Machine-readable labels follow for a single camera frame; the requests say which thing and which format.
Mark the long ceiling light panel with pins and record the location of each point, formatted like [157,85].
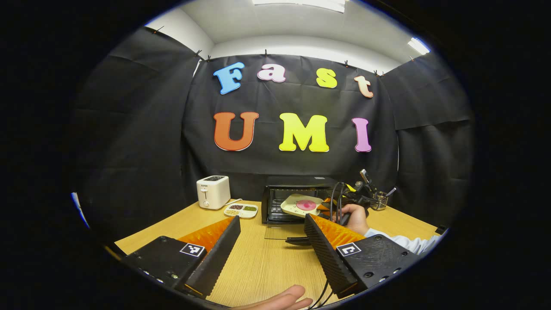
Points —
[301,4]

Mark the white divided condiment dish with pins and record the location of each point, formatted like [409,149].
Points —
[241,210]

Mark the black electric oven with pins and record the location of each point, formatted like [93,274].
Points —
[275,189]

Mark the small ceiling light panel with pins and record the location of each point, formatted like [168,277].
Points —
[418,46]

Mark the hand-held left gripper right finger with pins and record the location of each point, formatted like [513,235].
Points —
[327,258]

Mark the cream square plate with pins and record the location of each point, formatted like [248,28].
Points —
[290,206]

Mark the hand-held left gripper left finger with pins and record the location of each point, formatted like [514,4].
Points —
[215,258]

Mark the pink round food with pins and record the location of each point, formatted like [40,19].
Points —
[306,205]

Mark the white toaster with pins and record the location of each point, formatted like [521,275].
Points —
[213,193]

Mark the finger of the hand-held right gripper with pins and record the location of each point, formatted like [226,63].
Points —
[323,207]

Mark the black backdrop cloth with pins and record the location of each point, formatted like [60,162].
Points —
[142,142]

